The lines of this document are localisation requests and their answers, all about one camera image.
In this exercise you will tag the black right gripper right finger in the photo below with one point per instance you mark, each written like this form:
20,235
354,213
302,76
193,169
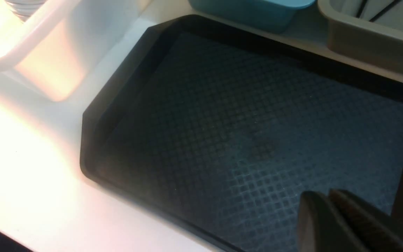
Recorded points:
377,230

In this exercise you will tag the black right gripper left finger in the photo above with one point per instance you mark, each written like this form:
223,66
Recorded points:
321,227

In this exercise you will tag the black chopstick gold band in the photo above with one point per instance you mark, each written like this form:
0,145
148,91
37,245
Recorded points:
361,8
385,10

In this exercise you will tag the black plastic serving tray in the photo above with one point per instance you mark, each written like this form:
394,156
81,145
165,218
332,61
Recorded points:
220,131

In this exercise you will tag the brown plastic bin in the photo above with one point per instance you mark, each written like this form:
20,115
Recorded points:
379,43

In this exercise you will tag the teal plastic bin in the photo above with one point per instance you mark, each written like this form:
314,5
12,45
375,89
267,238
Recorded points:
272,16

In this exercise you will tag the large white plastic tub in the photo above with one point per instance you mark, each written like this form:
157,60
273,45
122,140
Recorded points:
54,50

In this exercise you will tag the stack of small white bowls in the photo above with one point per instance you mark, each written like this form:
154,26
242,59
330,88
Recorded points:
24,9

